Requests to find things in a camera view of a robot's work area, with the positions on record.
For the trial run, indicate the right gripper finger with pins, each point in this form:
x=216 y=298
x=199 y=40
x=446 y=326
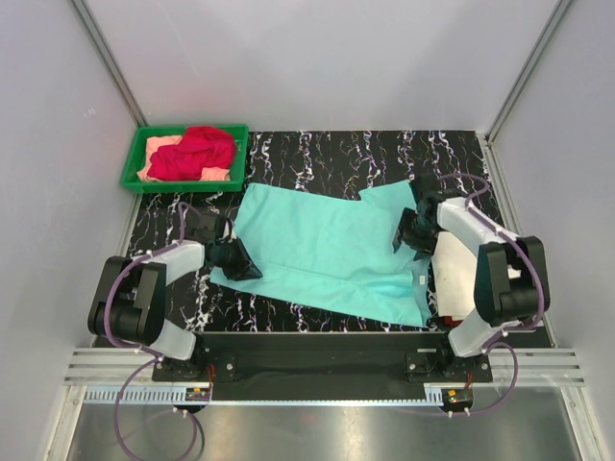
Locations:
x=425 y=252
x=403 y=234

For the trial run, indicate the green plastic bin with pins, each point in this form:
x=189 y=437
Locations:
x=136 y=160

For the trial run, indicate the teal t-shirt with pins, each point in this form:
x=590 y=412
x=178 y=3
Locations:
x=333 y=254

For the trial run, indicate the folded white t-shirt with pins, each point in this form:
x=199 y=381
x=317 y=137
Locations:
x=454 y=269

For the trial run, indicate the aluminium frame rail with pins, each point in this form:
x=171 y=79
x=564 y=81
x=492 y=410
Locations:
x=536 y=367

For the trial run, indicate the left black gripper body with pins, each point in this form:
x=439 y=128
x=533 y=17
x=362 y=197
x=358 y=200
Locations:
x=225 y=254

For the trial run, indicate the folded red t-shirt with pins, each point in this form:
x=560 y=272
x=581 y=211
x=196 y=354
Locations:
x=451 y=321

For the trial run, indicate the peach t-shirt in bin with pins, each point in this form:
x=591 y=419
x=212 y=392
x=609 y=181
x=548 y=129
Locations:
x=208 y=174

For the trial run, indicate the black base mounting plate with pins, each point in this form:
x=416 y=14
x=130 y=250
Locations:
x=418 y=356

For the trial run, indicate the red t-shirt in bin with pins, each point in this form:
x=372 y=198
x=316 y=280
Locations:
x=200 y=147

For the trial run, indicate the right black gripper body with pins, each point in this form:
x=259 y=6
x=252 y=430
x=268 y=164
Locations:
x=421 y=234

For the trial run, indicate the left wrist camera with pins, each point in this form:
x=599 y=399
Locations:
x=207 y=227

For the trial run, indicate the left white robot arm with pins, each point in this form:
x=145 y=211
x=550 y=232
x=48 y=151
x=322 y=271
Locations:
x=130 y=302

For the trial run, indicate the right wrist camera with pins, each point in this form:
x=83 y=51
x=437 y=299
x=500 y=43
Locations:
x=426 y=190

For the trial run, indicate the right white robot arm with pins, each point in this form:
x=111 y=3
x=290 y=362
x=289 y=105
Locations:
x=511 y=284

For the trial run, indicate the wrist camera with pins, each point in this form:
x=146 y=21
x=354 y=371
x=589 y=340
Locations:
x=207 y=227
x=426 y=190

